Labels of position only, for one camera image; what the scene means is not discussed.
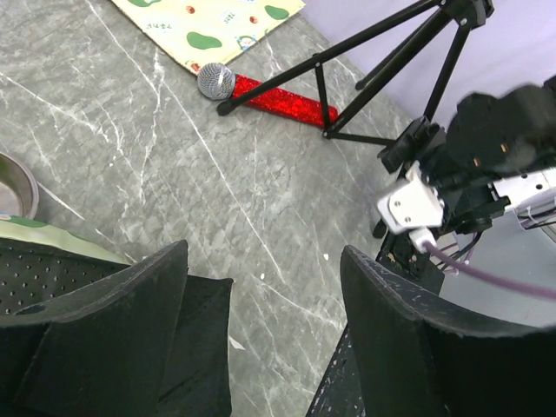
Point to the green patterned tent mat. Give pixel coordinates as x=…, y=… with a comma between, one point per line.
x=197, y=32

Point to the stainless steel pet bowl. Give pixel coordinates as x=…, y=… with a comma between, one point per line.
x=19, y=189

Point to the green patterned pet tent fabric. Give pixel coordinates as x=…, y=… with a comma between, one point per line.
x=40, y=262

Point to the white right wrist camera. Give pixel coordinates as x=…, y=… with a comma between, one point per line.
x=412, y=206

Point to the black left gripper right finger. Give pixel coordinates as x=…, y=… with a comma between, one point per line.
x=407, y=352

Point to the black music stand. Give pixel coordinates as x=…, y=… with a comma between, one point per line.
x=469, y=15

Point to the red glitter microphone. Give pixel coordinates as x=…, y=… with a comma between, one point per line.
x=217, y=82

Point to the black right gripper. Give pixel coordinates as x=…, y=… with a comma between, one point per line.
x=490, y=139

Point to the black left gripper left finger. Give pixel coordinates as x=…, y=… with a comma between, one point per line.
x=150, y=340

